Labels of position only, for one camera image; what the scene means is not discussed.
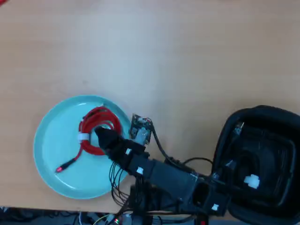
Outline control board with coloured wires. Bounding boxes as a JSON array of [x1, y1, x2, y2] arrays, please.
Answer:
[[77, 210, 132, 225]]

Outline black camera USB cable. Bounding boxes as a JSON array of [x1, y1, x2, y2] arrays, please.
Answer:
[[149, 119, 213, 166]]

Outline light blue tray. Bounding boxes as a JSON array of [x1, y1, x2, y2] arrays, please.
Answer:
[[33, 94, 132, 200]]

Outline thin robot wire bundle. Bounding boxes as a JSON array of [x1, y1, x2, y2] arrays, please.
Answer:
[[108, 160, 143, 208]]

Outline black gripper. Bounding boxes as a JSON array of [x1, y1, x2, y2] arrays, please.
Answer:
[[93, 126, 150, 170]]

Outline bare wrist camera board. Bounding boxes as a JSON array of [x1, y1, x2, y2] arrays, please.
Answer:
[[129, 113, 154, 146]]

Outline tangled black floor cables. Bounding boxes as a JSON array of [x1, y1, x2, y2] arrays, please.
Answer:
[[0, 206, 79, 225]]

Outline black braided charging cable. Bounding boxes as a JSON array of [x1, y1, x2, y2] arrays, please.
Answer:
[[212, 119, 296, 208]]

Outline red braided charging cable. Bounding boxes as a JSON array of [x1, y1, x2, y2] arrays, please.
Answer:
[[55, 106, 123, 174]]

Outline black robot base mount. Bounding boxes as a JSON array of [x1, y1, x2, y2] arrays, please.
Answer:
[[129, 184, 204, 225]]

